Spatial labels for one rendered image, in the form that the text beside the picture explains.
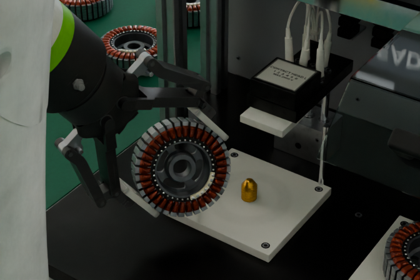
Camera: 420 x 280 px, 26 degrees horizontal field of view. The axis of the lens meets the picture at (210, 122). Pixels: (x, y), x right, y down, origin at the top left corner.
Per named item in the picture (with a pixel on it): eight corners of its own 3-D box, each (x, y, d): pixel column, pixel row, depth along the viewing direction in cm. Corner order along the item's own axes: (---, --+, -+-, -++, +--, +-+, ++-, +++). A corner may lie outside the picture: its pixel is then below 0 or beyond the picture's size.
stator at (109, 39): (102, 43, 150) (100, 23, 148) (169, 42, 150) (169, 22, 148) (97, 79, 141) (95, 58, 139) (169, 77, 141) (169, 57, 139)
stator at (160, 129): (110, 169, 105) (115, 177, 101) (174, 96, 105) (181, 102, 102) (180, 227, 108) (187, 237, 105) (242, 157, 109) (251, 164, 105)
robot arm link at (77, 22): (25, 108, 82) (95, 32, 82) (-25, 51, 90) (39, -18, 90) (66, 138, 86) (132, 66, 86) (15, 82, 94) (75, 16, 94)
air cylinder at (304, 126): (322, 167, 119) (324, 132, 116) (272, 147, 123) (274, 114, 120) (340, 148, 123) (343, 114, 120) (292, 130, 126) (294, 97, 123)
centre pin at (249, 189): (251, 204, 111) (252, 187, 110) (237, 198, 112) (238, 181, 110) (259, 195, 112) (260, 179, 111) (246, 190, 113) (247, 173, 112)
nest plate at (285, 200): (268, 263, 104) (269, 255, 104) (164, 214, 111) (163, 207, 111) (330, 195, 114) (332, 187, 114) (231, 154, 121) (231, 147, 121)
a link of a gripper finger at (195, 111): (180, 101, 102) (184, 96, 102) (211, 129, 107) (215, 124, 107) (194, 114, 100) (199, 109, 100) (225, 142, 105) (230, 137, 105)
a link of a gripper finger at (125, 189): (127, 187, 100) (123, 192, 100) (160, 214, 105) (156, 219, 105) (114, 174, 102) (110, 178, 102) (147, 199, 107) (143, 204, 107)
